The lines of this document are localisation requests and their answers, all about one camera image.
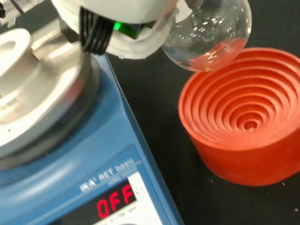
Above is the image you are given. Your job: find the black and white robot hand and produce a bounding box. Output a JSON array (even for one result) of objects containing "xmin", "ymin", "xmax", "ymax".
[{"xmin": 50, "ymin": 0, "xmax": 195, "ymax": 60}]

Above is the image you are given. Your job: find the red ribbed flask stand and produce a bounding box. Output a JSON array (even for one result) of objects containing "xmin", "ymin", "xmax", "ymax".
[{"xmin": 178, "ymin": 47, "xmax": 300, "ymax": 187}]

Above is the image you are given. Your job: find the black bench cloth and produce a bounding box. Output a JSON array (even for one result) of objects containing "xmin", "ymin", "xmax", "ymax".
[{"xmin": 0, "ymin": 0, "xmax": 300, "ymax": 225}]

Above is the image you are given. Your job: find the heater with blue base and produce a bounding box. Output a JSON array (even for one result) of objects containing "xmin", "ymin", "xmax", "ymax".
[{"xmin": 0, "ymin": 28, "xmax": 186, "ymax": 225}]

